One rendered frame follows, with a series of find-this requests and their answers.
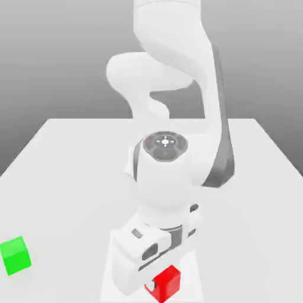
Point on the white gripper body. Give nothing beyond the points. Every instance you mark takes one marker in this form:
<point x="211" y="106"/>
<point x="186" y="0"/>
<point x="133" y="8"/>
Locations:
<point x="129" y="279"/>

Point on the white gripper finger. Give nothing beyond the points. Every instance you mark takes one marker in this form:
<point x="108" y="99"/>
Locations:
<point x="149" y="285"/>

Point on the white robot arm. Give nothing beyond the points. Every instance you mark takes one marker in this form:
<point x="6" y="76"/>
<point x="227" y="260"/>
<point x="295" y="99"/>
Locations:
<point x="163" y="180"/>

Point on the small red cube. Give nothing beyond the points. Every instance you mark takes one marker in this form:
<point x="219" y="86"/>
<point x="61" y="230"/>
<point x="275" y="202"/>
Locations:
<point x="167" y="282"/>

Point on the small green cube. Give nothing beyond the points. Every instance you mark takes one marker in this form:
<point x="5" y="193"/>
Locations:
<point x="15" y="256"/>

